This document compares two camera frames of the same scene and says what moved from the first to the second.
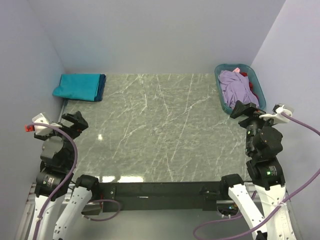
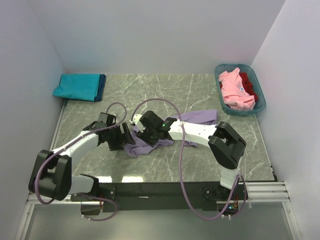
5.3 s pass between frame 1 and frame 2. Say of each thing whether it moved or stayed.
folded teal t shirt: stayed
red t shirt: stayed
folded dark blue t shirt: stayed
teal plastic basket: stayed
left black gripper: moved
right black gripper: moved
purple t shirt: moved
